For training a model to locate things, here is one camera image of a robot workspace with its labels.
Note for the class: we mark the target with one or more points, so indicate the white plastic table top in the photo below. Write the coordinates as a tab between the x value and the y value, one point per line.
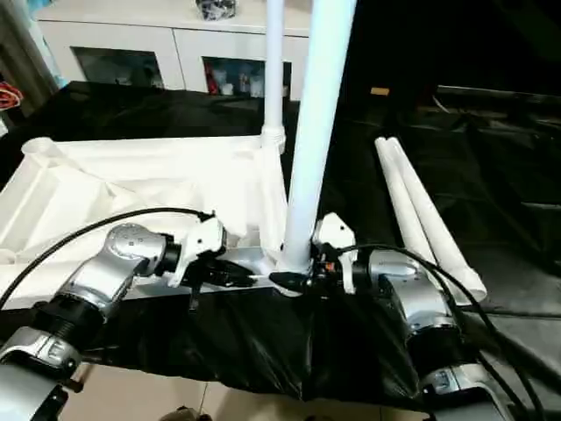
131	175

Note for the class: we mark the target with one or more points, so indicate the white plastic table leg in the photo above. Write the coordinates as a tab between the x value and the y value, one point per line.
316	132
401	200
273	70
440	239

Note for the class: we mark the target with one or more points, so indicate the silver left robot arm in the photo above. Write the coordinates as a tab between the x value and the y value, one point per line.
123	254

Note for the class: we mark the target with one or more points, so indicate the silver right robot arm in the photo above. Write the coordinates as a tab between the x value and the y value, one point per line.
412	298

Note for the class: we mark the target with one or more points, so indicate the black plastic mat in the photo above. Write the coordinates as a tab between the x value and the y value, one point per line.
263	342

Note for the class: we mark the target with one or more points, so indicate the small tan tag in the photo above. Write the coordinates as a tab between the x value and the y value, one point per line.
379	91

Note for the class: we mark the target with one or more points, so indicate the small red bottle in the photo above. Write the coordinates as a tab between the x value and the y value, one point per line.
213	83

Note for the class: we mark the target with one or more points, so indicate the white cabinet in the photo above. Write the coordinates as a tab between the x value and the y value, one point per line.
166	39

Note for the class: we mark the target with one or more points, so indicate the grey crumpled bundle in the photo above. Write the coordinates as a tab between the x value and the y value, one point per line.
215	7

